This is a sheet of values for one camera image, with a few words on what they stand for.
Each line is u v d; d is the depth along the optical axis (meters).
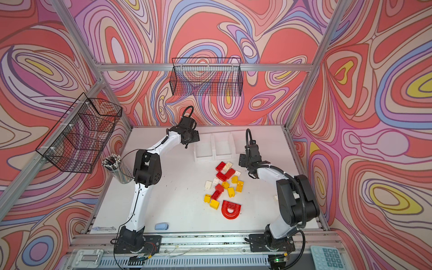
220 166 0.98
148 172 0.62
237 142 1.04
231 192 0.88
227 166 0.98
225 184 0.91
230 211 0.83
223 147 1.11
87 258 0.69
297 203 0.46
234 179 0.92
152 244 0.72
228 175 0.95
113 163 0.80
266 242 0.69
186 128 0.86
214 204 0.83
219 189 0.88
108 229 0.78
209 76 0.96
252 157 0.73
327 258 0.69
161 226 0.78
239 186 0.91
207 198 0.86
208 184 0.91
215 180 0.93
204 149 1.07
